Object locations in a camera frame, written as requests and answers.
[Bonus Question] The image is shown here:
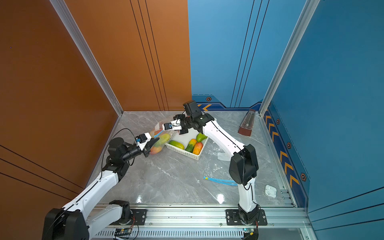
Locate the aluminium front rail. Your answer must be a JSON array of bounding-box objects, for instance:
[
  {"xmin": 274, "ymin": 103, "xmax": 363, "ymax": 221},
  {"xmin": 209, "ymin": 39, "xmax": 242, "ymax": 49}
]
[{"xmin": 56, "ymin": 203, "xmax": 313, "ymax": 240}]

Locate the green mango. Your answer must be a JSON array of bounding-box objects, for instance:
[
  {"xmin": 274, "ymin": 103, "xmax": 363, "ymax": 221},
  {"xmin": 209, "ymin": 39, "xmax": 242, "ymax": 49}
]
[{"xmin": 196, "ymin": 133, "xmax": 208, "ymax": 143}]

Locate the aluminium corner post right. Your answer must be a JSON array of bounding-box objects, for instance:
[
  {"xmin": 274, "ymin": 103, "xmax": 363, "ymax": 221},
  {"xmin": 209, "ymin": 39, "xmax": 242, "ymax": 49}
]
[{"xmin": 259, "ymin": 0, "xmax": 320, "ymax": 117}]

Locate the red apple-like mango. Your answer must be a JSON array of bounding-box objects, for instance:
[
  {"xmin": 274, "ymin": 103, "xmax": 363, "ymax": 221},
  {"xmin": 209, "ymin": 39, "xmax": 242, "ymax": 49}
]
[{"xmin": 192, "ymin": 142, "xmax": 204, "ymax": 155}]

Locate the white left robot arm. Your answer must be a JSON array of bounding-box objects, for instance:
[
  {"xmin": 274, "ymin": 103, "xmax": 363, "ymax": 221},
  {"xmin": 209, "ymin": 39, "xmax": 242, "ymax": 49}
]
[{"xmin": 42, "ymin": 133, "xmax": 159, "ymax": 240}]

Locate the red wedge metronome box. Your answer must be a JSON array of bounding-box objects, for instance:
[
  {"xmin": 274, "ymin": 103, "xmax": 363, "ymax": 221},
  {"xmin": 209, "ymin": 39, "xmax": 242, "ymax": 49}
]
[{"xmin": 238, "ymin": 110, "xmax": 257, "ymax": 137}]

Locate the clear zip-top bag blue zipper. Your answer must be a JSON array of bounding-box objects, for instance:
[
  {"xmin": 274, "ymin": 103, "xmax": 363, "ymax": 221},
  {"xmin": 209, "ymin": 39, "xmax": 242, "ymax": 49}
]
[{"xmin": 150, "ymin": 120, "xmax": 175, "ymax": 155}]

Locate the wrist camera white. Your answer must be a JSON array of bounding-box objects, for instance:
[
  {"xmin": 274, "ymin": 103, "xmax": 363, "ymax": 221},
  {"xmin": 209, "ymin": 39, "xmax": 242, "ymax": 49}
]
[
  {"xmin": 163, "ymin": 120, "xmax": 183, "ymax": 131},
  {"xmin": 135, "ymin": 133, "xmax": 152, "ymax": 151}
]

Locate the white perforated plastic basket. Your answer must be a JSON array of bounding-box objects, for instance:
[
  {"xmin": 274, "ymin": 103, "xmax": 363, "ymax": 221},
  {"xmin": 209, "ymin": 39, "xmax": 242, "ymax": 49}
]
[{"xmin": 165, "ymin": 129, "xmax": 209, "ymax": 161}]

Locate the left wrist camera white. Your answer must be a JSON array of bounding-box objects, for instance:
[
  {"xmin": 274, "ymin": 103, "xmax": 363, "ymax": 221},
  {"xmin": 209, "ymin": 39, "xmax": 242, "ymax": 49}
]
[{"xmin": 135, "ymin": 133, "xmax": 152, "ymax": 151}]

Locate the aluminium corner post left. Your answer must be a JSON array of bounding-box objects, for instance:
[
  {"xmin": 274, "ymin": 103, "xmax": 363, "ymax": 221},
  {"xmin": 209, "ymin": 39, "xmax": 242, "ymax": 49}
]
[{"xmin": 50, "ymin": 0, "xmax": 124, "ymax": 117}]

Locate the aluminium corner post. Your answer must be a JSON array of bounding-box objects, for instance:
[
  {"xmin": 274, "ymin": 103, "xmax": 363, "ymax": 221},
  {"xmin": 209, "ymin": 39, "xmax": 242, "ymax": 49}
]
[
  {"xmin": 50, "ymin": 0, "xmax": 124, "ymax": 117},
  {"xmin": 259, "ymin": 0, "xmax": 320, "ymax": 117}
]

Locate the white small power adapter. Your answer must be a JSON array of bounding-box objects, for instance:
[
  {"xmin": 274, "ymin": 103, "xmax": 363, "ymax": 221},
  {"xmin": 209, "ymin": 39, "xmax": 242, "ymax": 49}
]
[{"xmin": 264, "ymin": 185, "xmax": 278, "ymax": 198}]

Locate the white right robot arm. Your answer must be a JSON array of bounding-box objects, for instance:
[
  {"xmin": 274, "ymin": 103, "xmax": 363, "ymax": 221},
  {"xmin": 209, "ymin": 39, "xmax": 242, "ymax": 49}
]
[{"xmin": 164, "ymin": 101, "xmax": 260, "ymax": 225}]

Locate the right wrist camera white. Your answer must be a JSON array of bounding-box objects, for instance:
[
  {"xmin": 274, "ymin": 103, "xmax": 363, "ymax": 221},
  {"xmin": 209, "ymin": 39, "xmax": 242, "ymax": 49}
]
[{"xmin": 163, "ymin": 120, "xmax": 183, "ymax": 131}]

